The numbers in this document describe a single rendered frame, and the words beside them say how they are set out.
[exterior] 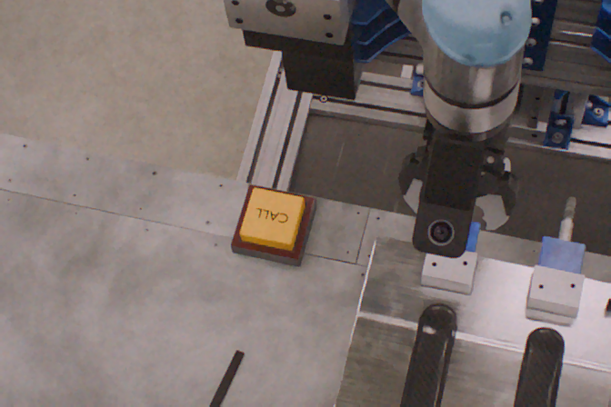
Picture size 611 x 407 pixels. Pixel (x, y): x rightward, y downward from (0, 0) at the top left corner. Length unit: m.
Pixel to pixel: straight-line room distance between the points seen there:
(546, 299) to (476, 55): 0.42
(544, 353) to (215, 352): 0.35
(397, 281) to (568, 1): 0.40
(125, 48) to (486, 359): 1.44
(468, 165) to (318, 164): 1.10
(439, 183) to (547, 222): 1.05
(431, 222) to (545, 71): 0.61
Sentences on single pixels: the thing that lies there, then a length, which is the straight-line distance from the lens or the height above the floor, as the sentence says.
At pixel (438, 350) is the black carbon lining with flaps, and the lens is 1.26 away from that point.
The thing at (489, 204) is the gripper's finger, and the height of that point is 1.07.
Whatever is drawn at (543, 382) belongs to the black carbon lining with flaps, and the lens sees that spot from 1.26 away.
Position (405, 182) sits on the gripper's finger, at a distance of 1.11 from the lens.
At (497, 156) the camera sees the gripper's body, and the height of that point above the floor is 1.14.
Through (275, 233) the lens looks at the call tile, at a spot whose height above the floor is 0.84.
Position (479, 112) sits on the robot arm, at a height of 1.25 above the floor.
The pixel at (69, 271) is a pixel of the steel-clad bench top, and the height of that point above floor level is 0.80.
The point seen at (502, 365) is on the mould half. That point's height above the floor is 0.89.
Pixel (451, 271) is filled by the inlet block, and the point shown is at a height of 0.92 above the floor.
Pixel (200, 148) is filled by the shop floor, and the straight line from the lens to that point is 2.38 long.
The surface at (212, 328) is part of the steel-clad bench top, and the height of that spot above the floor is 0.80.
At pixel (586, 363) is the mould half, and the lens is 1.26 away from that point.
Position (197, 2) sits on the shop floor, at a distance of 2.56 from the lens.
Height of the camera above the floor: 2.08
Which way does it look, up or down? 64 degrees down
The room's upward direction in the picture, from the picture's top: 9 degrees counter-clockwise
